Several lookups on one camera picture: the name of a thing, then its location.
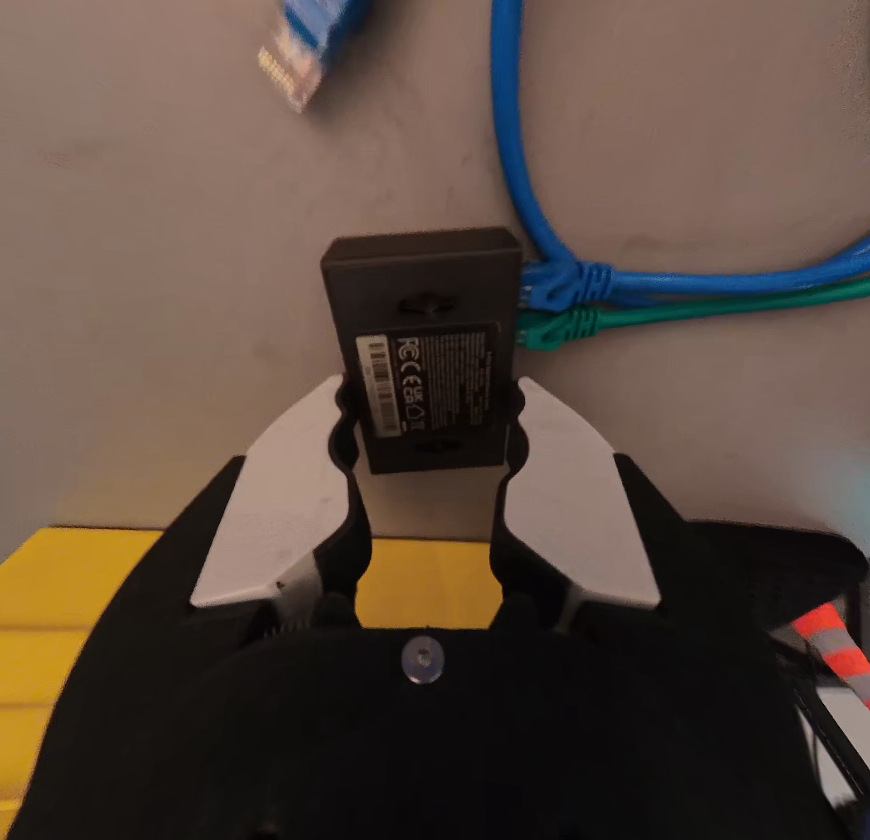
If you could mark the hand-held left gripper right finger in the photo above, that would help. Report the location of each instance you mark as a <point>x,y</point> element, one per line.
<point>578,514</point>

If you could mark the black network switch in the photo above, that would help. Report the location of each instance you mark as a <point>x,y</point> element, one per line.
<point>421,276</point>

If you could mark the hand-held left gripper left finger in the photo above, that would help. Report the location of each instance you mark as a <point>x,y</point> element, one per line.
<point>285,507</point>

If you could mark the yellow plastic bin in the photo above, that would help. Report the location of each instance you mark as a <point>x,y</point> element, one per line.
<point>68,582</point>

